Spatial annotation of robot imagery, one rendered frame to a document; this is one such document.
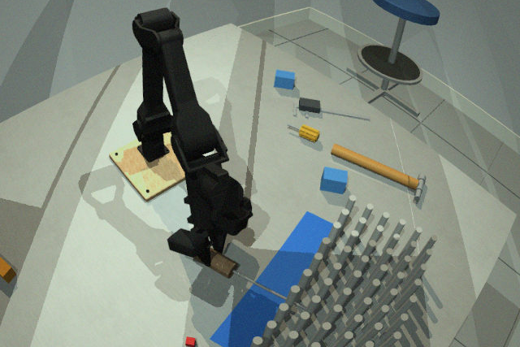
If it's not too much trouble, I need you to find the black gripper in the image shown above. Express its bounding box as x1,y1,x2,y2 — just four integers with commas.
167,194,228,267

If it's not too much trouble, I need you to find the blue cube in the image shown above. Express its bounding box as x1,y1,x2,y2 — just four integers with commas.
274,70,295,90
320,167,348,194

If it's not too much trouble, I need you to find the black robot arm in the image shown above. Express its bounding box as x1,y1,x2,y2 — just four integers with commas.
132,7,253,236

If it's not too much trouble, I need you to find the blue flat strip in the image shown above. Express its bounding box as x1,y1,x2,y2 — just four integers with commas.
210,211,333,347

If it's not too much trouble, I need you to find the hammer with orange handle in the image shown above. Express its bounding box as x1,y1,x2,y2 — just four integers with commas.
331,143,426,201

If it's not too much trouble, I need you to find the small red block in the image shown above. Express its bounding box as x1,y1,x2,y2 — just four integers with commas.
185,337,196,347

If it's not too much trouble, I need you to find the orange rectangular bar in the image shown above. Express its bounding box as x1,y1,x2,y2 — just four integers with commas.
0,257,16,283

